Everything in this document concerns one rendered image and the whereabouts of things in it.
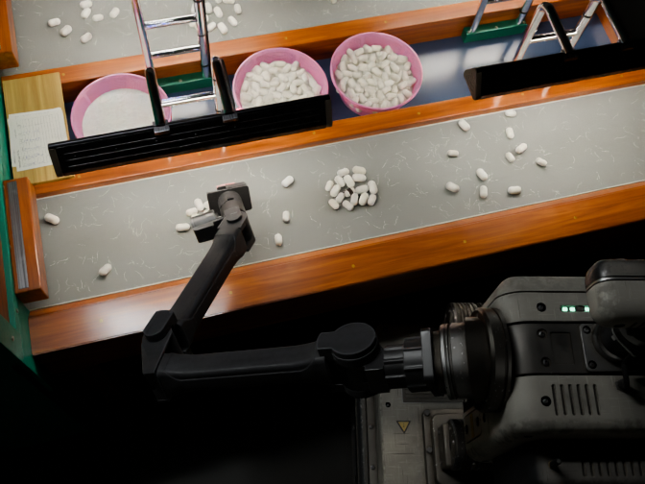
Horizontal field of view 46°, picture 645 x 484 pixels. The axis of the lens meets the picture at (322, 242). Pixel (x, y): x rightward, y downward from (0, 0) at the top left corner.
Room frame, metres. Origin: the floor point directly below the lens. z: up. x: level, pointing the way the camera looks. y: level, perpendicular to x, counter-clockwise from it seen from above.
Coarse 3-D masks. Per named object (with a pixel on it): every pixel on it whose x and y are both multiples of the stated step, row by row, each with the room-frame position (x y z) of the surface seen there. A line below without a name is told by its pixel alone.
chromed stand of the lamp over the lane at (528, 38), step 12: (600, 0) 1.41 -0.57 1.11; (540, 12) 1.36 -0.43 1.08; (552, 12) 1.33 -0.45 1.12; (588, 12) 1.43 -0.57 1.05; (612, 12) 1.37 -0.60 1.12; (552, 24) 1.30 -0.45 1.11; (612, 24) 1.34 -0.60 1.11; (528, 36) 1.36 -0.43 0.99; (540, 36) 1.39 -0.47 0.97; (552, 36) 1.40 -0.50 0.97; (564, 36) 1.27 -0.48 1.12; (576, 36) 1.42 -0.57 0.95; (624, 36) 1.30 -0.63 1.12; (564, 48) 1.24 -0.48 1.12; (624, 48) 1.27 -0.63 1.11; (564, 60) 1.21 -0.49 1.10
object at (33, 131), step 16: (32, 112) 1.00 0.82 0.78; (48, 112) 1.01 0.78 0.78; (16, 128) 0.95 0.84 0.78; (32, 128) 0.96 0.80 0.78; (48, 128) 0.97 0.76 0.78; (64, 128) 0.97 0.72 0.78; (16, 144) 0.90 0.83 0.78; (32, 144) 0.91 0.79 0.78; (16, 160) 0.86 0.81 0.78; (32, 160) 0.86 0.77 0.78; (48, 160) 0.87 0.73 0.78
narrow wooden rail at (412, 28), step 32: (544, 0) 1.71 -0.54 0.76; (576, 0) 1.75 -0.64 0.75; (288, 32) 1.42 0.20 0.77; (320, 32) 1.44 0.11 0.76; (352, 32) 1.46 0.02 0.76; (384, 32) 1.49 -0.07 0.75; (416, 32) 1.54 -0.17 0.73; (448, 32) 1.58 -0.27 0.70; (96, 64) 1.20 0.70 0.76; (128, 64) 1.22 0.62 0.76; (160, 64) 1.23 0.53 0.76; (192, 64) 1.26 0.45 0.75; (64, 96) 1.12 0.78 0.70
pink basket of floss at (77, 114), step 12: (96, 84) 1.14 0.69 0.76; (108, 84) 1.15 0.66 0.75; (120, 84) 1.16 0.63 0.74; (132, 84) 1.17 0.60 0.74; (144, 84) 1.17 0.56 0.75; (84, 96) 1.10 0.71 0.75; (96, 96) 1.12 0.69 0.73; (72, 108) 1.04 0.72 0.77; (84, 108) 1.07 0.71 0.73; (168, 108) 1.10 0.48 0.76; (72, 120) 1.01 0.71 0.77; (168, 120) 1.07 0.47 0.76
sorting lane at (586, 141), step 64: (448, 128) 1.21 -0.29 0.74; (512, 128) 1.25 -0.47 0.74; (576, 128) 1.29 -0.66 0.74; (640, 128) 1.33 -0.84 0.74; (128, 192) 0.84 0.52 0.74; (192, 192) 0.87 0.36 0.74; (256, 192) 0.91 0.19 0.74; (320, 192) 0.94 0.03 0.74; (384, 192) 0.97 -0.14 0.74; (448, 192) 1.01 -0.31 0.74; (576, 192) 1.08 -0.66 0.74; (64, 256) 0.64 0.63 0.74; (128, 256) 0.67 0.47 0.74; (192, 256) 0.70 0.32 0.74; (256, 256) 0.73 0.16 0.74
